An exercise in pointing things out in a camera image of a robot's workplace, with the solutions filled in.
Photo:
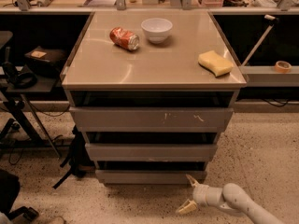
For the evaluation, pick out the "black bag with label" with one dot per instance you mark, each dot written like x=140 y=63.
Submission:
x=46 y=62

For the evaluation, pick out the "grey drawer cabinet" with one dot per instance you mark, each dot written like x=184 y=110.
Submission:
x=102 y=74

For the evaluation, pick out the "red soda can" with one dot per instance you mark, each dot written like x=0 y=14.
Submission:
x=124 y=38

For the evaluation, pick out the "grey middle drawer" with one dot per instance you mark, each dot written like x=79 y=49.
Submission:
x=124 y=152

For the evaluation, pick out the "black headphones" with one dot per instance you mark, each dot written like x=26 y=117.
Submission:
x=17 y=79

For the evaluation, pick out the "grey top drawer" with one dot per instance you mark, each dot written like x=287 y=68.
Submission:
x=154 y=119

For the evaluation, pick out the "roll of tan tape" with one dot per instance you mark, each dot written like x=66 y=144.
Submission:
x=282 y=67

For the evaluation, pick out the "grey drawer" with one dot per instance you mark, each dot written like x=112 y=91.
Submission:
x=154 y=119
x=147 y=177
x=124 y=152

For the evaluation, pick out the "white bowl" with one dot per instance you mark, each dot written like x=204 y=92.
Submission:
x=156 y=30

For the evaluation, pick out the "white stick with black tip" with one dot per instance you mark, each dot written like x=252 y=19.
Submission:
x=272 y=20

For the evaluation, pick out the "grey bottom drawer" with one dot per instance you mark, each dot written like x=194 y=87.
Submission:
x=147 y=177

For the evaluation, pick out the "black side table stand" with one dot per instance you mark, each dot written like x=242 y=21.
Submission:
x=16 y=108

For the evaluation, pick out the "yellow sponge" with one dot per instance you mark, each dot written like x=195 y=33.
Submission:
x=215 y=63

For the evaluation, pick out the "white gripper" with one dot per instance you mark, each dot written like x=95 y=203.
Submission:
x=200 y=193

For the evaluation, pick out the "black chair base caster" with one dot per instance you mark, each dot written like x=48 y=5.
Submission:
x=9 y=191

